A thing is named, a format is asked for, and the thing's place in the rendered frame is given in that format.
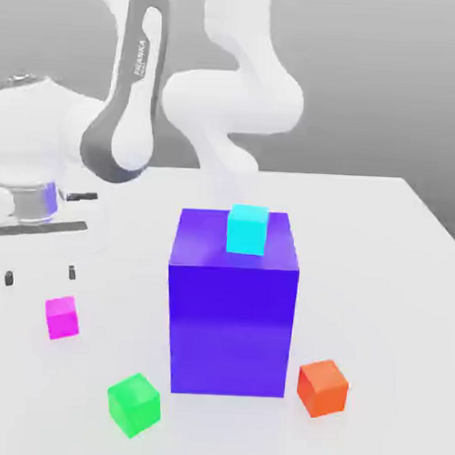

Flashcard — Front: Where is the small orange cube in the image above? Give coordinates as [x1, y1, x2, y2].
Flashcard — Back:
[295, 357, 351, 420]

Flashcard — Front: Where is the small cyan cube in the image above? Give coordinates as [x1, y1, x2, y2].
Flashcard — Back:
[224, 202, 271, 257]

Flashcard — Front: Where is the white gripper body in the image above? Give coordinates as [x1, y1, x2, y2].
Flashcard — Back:
[0, 216, 100, 255]

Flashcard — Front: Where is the large purple box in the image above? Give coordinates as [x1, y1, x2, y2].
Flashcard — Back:
[163, 207, 302, 400]

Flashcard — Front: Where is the small green cube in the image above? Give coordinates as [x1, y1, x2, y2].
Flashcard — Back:
[105, 370, 164, 441]

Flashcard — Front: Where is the small magenta cube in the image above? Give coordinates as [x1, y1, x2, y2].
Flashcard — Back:
[42, 293, 82, 342]

